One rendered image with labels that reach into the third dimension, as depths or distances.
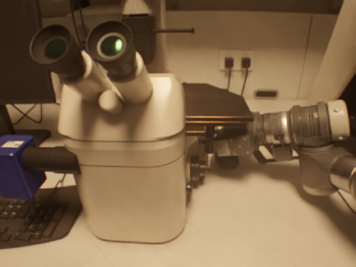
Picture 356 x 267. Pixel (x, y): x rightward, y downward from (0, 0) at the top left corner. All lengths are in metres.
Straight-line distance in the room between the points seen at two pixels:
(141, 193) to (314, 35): 1.00
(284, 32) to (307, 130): 0.68
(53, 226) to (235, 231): 0.36
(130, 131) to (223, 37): 0.81
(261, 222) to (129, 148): 0.33
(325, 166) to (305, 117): 0.10
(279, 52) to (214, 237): 0.86
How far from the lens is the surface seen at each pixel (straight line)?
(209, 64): 1.10
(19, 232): 0.58
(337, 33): 0.88
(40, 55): 0.29
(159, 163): 0.36
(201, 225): 0.52
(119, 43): 0.26
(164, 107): 0.35
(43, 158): 0.41
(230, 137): 0.52
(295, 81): 1.21
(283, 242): 0.53
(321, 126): 0.51
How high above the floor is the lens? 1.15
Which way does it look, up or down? 28 degrees down
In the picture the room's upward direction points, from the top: 1 degrees counter-clockwise
